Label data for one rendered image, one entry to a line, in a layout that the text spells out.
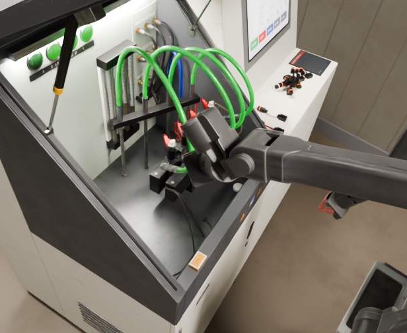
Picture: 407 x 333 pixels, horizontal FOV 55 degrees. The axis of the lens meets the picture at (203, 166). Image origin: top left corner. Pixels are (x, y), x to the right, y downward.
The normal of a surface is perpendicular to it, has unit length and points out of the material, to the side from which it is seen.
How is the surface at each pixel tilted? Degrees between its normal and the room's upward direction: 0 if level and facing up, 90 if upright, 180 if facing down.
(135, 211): 0
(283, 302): 0
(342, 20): 90
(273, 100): 0
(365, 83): 90
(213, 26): 90
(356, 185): 87
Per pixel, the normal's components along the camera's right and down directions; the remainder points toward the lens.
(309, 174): -0.48, 0.55
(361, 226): 0.09, -0.68
